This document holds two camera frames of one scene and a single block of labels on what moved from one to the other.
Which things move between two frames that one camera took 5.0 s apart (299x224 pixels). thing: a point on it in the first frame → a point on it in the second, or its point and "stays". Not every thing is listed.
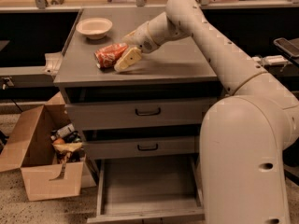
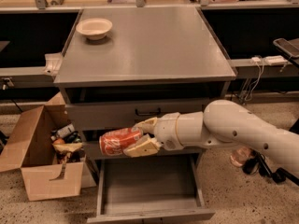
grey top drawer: (138, 115) stays
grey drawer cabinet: (141, 127) stays
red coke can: (106, 55) → (113, 143)
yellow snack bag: (66, 148) stays
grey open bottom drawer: (154, 189) stays
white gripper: (142, 38) → (165, 130)
